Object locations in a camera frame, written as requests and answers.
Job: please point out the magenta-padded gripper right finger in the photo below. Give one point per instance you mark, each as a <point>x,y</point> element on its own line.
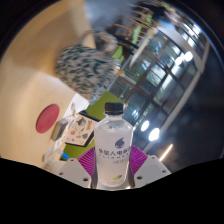
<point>151,170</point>

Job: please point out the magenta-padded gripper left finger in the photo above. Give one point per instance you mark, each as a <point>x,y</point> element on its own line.
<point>75,171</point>

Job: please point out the clear black-capped water bottle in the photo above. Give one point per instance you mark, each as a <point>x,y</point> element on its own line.
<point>113,156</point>

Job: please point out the small blue-capped white tube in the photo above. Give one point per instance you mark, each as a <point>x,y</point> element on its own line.
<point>65,155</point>

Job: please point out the long curved ceiling light strip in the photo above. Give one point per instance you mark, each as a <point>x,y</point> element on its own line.
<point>166,152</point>

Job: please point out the round white ceiling lamp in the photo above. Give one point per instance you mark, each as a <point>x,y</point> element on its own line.
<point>154,134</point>

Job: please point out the flat round red coaster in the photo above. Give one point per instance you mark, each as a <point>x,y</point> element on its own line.
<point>47,118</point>

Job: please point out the white printed paper sheets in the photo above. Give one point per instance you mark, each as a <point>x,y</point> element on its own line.
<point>77,104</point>

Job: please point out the green upholstered bench backrest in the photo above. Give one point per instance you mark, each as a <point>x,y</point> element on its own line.
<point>100,108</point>

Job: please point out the speckled green-white mug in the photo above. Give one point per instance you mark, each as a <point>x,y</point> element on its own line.
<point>83,70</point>

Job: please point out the group of green-seated wooden chairs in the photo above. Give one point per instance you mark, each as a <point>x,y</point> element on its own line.
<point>136,30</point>

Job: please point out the dark-framed window wall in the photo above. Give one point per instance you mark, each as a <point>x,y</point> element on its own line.
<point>166,80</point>

